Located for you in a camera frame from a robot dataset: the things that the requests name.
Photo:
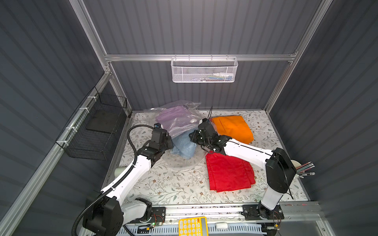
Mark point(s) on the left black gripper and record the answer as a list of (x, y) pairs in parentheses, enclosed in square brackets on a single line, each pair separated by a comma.
[(167, 143)]

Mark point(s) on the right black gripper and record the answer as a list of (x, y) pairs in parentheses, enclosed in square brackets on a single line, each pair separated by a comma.
[(198, 136)]

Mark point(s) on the grey blue garment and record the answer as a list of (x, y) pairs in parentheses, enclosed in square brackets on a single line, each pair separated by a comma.
[(183, 145)]

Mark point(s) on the lilac garment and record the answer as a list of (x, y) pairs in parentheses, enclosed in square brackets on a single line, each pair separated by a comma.
[(176, 120)]

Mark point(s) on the clear plastic vacuum bag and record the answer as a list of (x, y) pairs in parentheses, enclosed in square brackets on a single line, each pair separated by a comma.
[(175, 161)]

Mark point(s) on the orange trousers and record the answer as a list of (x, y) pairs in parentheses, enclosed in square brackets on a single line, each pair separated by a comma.
[(234, 127)]

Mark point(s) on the red garment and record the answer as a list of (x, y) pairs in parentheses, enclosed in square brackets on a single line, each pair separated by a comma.
[(228, 173)]

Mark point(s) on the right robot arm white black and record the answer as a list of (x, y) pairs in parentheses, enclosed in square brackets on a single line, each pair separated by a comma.
[(278, 166)]

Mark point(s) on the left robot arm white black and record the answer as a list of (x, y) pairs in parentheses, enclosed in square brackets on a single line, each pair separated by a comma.
[(103, 215)]

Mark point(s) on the pale green vacuum pump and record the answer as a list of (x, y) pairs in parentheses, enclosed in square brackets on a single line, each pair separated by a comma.
[(118, 171)]

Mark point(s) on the white bottle in basket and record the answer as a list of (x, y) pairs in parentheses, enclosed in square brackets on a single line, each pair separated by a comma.
[(226, 76)]

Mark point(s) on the small white box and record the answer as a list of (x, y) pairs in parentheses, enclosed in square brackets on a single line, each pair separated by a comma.
[(221, 226)]

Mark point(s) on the yellow calculator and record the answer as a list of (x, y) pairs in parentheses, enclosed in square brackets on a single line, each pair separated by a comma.
[(196, 226)]

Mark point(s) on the cup with pens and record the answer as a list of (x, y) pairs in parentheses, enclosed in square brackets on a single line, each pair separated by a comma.
[(303, 170)]

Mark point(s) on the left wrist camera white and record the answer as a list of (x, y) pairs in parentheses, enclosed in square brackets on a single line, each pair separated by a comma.
[(158, 125)]

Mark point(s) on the white wire mesh basket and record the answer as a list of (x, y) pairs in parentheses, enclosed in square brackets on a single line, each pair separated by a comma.
[(201, 69)]

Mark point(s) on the black wire mesh basket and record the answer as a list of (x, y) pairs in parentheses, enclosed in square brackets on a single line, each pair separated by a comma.
[(96, 130)]

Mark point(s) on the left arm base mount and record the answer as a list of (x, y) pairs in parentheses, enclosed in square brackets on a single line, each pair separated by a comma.
[(147, 214)]

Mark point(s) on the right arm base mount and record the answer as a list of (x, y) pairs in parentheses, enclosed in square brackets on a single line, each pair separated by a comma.
[(257, 211)]

